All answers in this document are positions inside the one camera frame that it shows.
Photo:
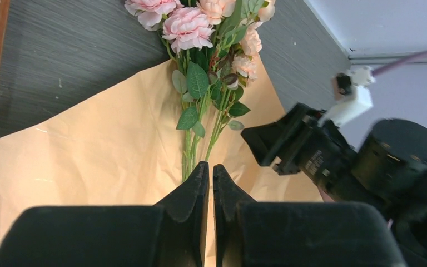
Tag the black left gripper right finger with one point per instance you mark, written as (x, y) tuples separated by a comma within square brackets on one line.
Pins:
[(252, 233)]

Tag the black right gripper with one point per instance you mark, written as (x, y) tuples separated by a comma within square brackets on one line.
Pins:
[(321, 152)]

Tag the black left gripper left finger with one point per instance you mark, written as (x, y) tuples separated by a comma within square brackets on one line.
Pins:
[(171, 232)]

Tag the green paper flower bouquet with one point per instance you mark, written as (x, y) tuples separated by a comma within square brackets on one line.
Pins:
[(215, 46)]

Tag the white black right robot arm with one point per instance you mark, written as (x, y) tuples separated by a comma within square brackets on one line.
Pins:
[(388, 171)]

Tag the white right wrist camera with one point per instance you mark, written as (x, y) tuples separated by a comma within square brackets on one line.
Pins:
[(352, 96)]

